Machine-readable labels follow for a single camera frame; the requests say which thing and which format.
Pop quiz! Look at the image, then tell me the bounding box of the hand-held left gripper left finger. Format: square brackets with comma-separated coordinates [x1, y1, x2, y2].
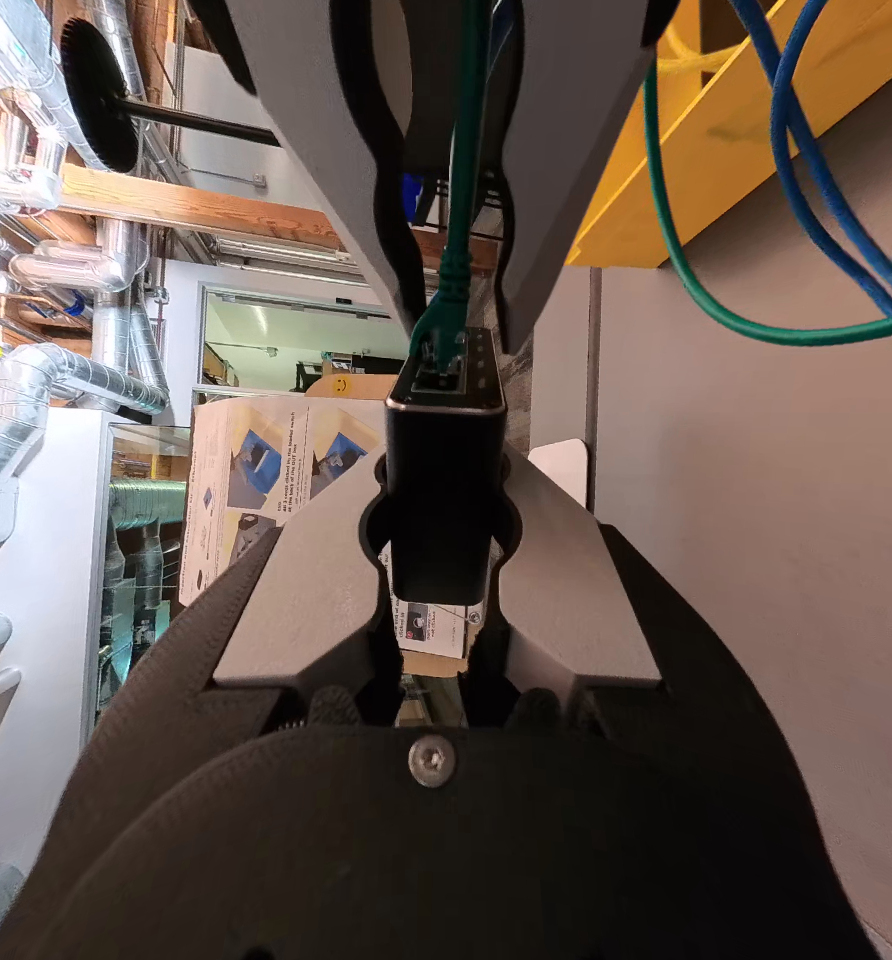
[212, 450, 405, 727]

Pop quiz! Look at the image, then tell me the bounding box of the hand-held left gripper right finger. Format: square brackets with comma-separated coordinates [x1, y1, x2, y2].
[461, 447, 666, 727]

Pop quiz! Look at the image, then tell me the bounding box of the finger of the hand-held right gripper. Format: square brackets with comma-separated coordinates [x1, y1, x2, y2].
[223, 0, 430, 345]
[491, 0, 660, 355]

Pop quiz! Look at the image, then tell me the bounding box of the yellow ethernet cable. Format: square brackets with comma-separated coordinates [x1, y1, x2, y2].
[656, 30, 743, 78]

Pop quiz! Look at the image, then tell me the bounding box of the yellow plastic bin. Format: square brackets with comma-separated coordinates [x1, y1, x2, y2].
[564, 0, 892, 270]

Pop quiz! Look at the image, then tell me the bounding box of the black ethernet splitter box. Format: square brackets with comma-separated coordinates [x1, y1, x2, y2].
[383, 326, 509, 605]

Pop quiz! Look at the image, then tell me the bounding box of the green ethernet cable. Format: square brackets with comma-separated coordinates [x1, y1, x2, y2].
[407, 0, 892, 378]

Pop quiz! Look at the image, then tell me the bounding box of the blue ethernet cable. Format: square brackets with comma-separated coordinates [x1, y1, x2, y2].
[729, 0, 892, 357]

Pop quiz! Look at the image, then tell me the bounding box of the black flat panel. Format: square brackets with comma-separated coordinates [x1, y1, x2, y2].
[404, 0, 523, 172]

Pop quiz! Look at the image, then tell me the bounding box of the white poster stand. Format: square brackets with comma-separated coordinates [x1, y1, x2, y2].
[527, 438, 591, 513]

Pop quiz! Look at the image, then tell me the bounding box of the black round ceiling fixture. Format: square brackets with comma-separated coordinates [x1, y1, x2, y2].
[59, 16, 282, 175]

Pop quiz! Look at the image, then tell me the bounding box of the instruction poster board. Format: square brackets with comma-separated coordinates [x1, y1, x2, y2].
[178, 373, 486, 678]

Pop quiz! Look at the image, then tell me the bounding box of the silver insulated pipe cluster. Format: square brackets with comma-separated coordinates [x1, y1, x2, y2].
[0, 0, 173, 552]

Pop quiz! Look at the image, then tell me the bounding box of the silver spiral air duct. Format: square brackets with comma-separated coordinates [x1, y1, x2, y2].
[78, 0, 148, 108]

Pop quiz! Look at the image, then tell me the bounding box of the wooden support post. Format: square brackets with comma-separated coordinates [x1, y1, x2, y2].
[59, 163, 507, 280]

